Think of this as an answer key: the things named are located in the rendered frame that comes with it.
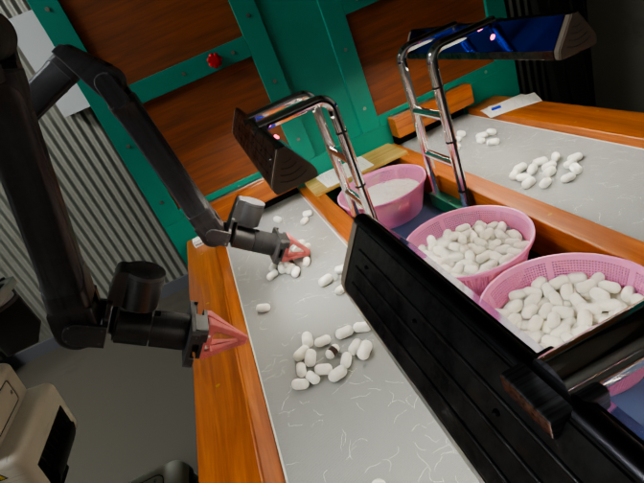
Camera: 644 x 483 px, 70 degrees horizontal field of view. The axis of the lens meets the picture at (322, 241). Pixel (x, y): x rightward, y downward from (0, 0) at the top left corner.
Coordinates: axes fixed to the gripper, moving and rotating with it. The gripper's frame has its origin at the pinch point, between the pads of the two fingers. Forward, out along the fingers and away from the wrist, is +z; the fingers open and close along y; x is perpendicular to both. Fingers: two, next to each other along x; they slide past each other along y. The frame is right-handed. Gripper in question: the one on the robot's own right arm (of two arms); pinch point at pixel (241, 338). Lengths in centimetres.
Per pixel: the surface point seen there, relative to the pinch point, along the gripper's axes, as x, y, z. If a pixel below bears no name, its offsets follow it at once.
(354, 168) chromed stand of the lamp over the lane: -29.3, 27.9, 21.1
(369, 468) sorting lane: 2.6, -24.0, 15.3
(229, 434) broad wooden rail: 12.3, -8.4, 0.2
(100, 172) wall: 37, 222, -47
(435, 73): -54, 28, 32
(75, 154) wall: 30, 222, -61
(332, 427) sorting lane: 4.3, -14.8, 13.3
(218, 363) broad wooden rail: 12.5, 10.5, 0.1
